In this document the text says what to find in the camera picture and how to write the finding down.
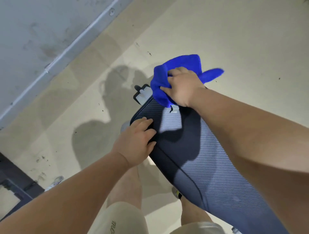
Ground person's left hand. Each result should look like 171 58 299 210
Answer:
111 117 157 169

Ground person's right hand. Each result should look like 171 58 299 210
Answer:
160 67 208 108

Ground blue microfiber cloth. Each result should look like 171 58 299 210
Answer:
150 54 224 113

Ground black padded bench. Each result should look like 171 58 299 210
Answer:
130 95 288 234

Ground person's left forearm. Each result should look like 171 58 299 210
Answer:
0 150 130 234

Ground person's right forearm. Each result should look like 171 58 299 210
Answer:
188 88 309 234

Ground person's left leg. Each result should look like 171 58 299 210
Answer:
106 166 143 210

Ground person's leg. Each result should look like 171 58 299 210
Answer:
180 196 213 224
106 166 143 210

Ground person's right leg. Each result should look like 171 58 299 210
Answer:
180 196 213 224

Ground beige shorts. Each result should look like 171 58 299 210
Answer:
88 202 225 234

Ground dark grey equipment panel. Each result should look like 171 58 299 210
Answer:
0 152 46 221

